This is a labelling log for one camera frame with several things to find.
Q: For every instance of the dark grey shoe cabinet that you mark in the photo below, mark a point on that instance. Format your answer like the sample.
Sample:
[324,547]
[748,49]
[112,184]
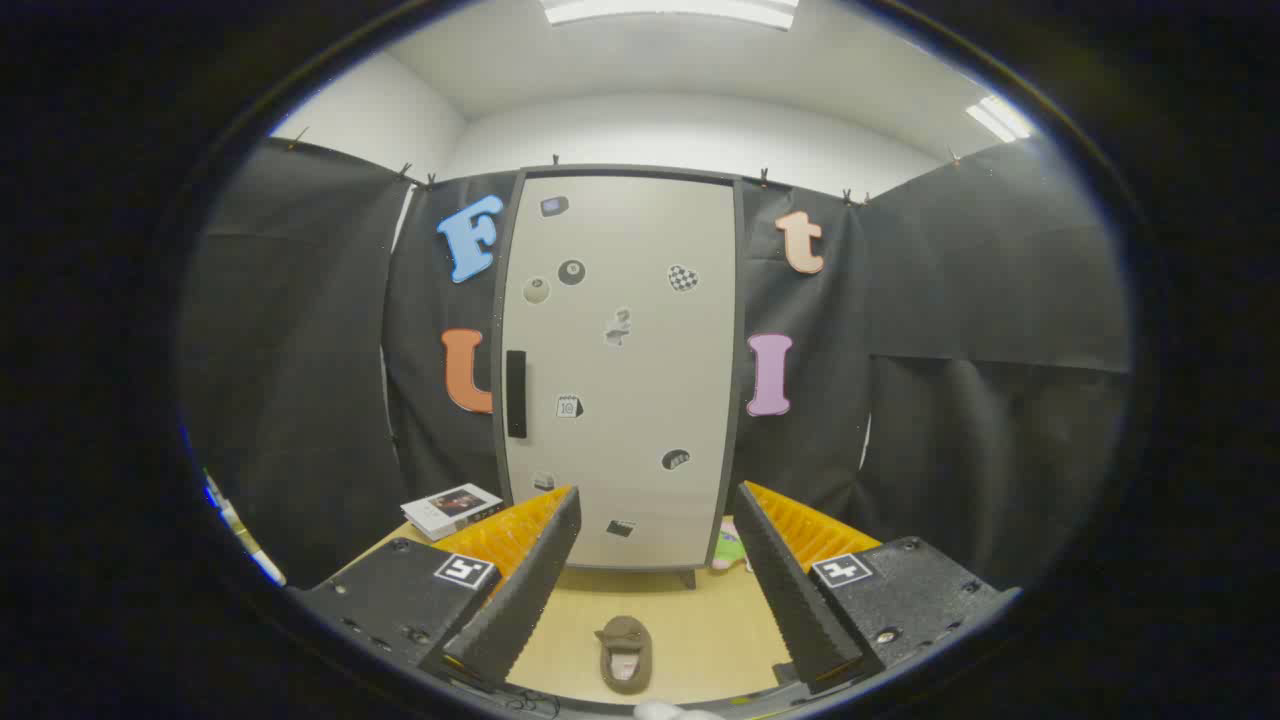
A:
[742,350]

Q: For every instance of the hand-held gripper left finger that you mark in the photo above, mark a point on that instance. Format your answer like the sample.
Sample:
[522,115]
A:
[530,600]

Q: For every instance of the green and pink plush toy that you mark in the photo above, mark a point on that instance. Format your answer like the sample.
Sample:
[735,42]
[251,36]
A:
[728,550]

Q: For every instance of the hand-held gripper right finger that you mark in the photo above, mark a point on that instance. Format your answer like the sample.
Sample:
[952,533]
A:
[790,600]

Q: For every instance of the black backdrop cloth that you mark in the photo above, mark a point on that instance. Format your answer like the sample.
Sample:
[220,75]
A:
[950,300]

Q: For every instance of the brown fuzzy shoe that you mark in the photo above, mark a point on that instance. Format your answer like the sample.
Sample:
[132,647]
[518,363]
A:
[622,632]

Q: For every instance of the long ceiling light panel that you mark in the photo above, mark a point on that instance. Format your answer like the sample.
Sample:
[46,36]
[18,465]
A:
[670,10]

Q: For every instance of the pile of small clutter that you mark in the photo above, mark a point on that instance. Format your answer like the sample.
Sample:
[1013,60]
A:
[268,570]

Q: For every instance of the small ceiling light panel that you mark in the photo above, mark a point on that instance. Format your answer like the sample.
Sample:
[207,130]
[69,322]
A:
[997,118]

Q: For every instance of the white shoe cabinet door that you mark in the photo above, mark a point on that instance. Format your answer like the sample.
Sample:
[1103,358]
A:
[640,380]

